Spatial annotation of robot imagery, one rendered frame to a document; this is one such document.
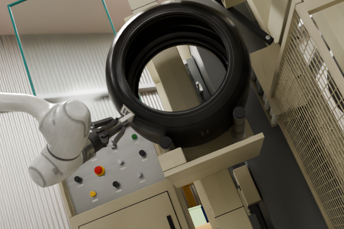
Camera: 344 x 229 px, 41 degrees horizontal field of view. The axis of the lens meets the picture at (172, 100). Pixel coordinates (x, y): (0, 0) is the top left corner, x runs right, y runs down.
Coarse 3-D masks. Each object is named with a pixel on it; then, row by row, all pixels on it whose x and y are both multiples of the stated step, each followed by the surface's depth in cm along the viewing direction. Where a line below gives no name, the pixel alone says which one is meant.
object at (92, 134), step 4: (92, 128) 153; (96, 128) 153; (92, 132) 148; (100, 132) 153; (104, 132) 153; (92, 136) 146; (96, 136) 147; (100, 136) 151; (108, 136) 152; (92, 140) 146; (96, 140) 146; (100, 140) 148; (104, 140) 151; (108, 140) 151; (96, 144) 146; (100, 144) 148; (104, 144) 150; (96, 148) 147; (100, 148) 149
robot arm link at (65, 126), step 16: (0, 96) 135; (16, 96) 132; (32, 96) 132; (32, 112) 129; (48, 112) 126; (64, 112) 122; (80, 112) 124; (48, 128) 125; (64, 128) 123; (80, 128) 124; (48, 144) 130; (64, 144) 126; (80, 144) 128
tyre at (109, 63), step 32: (128, 32) 174; (160, 32) 198; (192, 32) 198; (224, 32) 168; (128, 64) 196; (224, 64) 193; (128, 96) 166; (224, 96) 162; (160, 128) 163; (192, 128) 162; (224, 128) 174
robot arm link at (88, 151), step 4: (88, 140) 144; (88, 144) 143; (92, 144) 144; (84, 148) 142; (88, 148) 143; (92, 148) 144; (84, 152) 141; (88, 152) 142; (92, 152) 144; (84, 156) 141; (88, 156) 143; (92, 156) 146; (84, 160) 142; (88, 160) 145
